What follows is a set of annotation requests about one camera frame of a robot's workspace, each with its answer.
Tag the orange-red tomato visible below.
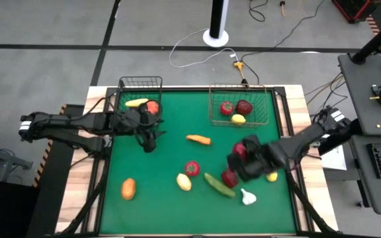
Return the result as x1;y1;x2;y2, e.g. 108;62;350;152
146;100;160;116

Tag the yellow black hazard tape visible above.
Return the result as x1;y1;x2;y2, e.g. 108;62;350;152
32;104;67;188

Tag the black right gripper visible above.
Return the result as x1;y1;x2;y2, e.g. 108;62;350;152
226;134;279;181

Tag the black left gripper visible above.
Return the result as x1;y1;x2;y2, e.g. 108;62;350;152
124;108;167;153

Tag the red bell pepper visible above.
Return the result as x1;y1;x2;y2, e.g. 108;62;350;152
220;100;235;116

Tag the pale yellow lemon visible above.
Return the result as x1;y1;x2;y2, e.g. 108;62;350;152
176;173;192;192

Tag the grey desk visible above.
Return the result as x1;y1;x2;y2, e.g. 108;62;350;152
337;52;381;216

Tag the dark red fruit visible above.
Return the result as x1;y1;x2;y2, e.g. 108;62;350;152
222;169;239;188

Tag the black and white pole stand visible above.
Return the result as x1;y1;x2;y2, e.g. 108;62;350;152
202;0;230;48

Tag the green table mat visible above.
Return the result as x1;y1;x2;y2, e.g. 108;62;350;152
99;91;297;235

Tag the looped black floor cable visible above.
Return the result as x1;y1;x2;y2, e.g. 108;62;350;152
249;0;269;23

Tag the copper wire basket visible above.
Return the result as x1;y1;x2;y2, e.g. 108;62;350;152
208;83;270;129

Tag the orange potato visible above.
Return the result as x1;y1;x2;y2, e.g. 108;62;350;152
121;177;137;201

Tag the black wire basket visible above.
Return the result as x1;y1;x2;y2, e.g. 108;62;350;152
114;75;163;133

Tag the white garlic bulb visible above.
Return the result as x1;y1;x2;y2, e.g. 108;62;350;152
240;188;257;206

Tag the small red fruit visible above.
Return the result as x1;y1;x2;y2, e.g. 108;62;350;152
232;142;247;163

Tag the red tomato with green leaves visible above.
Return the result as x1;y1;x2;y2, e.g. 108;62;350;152
185;161;200;177

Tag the red and black crate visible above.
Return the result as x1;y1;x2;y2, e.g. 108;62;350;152
331;0;381;24

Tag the white paper sheet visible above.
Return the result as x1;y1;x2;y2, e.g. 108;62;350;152
321;145;347;171

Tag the long black floor cable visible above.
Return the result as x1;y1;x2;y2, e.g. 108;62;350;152
239;0;325;87

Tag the yellow power plug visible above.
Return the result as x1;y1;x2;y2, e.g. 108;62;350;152
232;60;247;82

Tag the green cucumber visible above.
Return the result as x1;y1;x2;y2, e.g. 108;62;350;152
204;172;237;198

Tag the orange carrot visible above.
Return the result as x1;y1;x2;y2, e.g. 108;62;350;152
186;134;212;146

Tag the white cable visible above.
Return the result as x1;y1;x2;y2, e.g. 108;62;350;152
169;28;239;69

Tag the yellow banana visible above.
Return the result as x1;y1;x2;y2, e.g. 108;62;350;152
124;98;149;108

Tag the dark red apple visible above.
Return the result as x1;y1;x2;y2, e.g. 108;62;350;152
235;99;254;116

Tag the black desk pole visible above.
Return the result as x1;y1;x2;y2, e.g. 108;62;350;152
351;11;381;65

